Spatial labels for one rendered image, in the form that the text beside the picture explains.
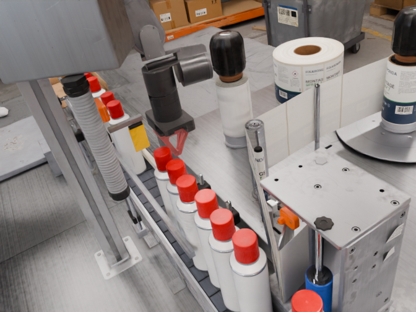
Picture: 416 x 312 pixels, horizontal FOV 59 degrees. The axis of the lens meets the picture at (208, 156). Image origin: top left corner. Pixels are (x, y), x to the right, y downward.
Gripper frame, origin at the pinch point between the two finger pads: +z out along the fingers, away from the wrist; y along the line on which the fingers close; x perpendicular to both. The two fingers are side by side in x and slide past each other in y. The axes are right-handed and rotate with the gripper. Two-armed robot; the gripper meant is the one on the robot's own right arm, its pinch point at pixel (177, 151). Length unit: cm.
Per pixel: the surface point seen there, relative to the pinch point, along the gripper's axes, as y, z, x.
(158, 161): -8.9, -6.1, 6.9
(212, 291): -24.9, 13.1, 8.4
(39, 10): -11.9, -35.7, 16.4
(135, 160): 16.3, 8.7, 5.9
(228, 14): 330, 84, -213
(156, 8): 350, 59, -134
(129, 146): 16.4, 4.2, 6.4
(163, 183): -9.7, -1.7, 7.3
